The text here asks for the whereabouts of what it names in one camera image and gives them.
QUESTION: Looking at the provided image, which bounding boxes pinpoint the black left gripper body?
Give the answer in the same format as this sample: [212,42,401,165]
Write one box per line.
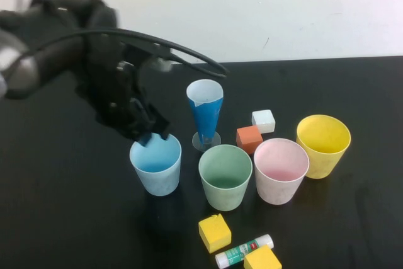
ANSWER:
[77,38,154,139]

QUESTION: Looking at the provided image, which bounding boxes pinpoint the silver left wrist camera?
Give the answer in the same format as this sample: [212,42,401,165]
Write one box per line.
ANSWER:
[143,54,173,73]

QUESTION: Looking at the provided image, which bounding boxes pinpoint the blue cone glass clear base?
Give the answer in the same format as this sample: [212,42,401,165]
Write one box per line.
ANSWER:
[186,79,225,152]

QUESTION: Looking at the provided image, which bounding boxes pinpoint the light blue plastic cup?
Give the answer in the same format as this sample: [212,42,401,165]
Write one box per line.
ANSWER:
[129,133,183,197]

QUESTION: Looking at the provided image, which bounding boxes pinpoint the white cube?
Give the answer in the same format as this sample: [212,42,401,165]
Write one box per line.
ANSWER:
[251,109,276,134]

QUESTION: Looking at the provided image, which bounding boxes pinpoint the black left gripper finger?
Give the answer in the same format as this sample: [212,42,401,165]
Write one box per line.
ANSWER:
[138,97,173,141]
[129,101,156,149]

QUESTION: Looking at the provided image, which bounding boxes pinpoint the yellow cube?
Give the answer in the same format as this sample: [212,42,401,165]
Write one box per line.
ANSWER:
[243,244,283,269]
[198,212,232,253]

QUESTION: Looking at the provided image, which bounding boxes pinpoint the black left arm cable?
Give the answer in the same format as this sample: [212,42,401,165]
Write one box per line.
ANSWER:
[4,28,228,100]

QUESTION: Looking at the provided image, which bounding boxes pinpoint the green plastic cup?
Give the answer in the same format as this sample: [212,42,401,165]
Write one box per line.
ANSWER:
[198,144,254,212]

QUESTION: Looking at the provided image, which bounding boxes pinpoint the pink plastic cup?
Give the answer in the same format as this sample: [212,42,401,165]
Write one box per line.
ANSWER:
[253,137,310,205]

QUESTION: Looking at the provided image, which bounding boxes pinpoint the orange cube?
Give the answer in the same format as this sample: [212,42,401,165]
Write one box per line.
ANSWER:
[236,125,264,155]

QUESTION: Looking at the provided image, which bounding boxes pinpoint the yellow plastic cup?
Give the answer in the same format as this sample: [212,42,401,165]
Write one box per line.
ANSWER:
[295,114,351,180]

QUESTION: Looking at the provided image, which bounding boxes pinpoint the white glue stick green label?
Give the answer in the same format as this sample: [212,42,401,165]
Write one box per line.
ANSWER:
[215,233,275,267]

